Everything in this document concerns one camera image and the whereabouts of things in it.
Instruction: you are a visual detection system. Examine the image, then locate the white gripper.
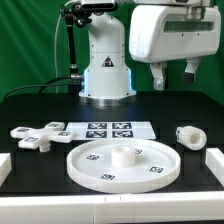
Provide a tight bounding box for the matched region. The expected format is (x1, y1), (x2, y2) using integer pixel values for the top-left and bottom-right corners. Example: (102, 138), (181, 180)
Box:
(129, 5), (221, 91)

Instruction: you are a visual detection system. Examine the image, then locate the white round table top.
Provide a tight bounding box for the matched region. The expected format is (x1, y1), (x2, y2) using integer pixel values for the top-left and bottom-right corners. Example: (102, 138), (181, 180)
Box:
(67, 139), (181, 193)

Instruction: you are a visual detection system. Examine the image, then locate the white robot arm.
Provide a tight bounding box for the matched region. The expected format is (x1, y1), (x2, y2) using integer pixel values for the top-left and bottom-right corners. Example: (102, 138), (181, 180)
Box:
(80, 0), (221, 104)

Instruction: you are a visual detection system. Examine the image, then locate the white marker tag sheet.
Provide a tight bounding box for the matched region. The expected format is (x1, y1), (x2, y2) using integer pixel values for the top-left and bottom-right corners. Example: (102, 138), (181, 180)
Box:
(66, 121), (156, 140)

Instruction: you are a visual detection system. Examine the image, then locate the white right fence block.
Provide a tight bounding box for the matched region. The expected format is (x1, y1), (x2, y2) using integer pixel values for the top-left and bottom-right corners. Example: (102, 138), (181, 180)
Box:
(205, 148), (224, 187)

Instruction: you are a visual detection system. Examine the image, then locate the white fence block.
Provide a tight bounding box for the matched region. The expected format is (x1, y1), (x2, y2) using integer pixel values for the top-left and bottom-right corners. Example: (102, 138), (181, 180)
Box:
(0, 153), (12, 187)
(205, 148), (224, 187)

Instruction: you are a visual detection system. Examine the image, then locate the white cross-shaped table base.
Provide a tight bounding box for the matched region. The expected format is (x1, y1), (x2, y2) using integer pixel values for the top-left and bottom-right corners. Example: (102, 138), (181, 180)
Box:
(10, 122), (76, 152)

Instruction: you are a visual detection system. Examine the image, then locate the white left fence block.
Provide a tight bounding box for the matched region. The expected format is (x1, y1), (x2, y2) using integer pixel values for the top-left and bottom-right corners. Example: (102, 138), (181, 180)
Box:
(0, 153), (12, 187)

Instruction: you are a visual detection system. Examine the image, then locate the black cable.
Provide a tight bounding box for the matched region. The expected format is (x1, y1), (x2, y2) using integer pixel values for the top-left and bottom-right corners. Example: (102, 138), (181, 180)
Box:
(1, 75), (83, 101)

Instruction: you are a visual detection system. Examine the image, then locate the white front fence rail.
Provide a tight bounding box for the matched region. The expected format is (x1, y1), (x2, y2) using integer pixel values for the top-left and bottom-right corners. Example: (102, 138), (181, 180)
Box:
(0, 191), (224, 224)

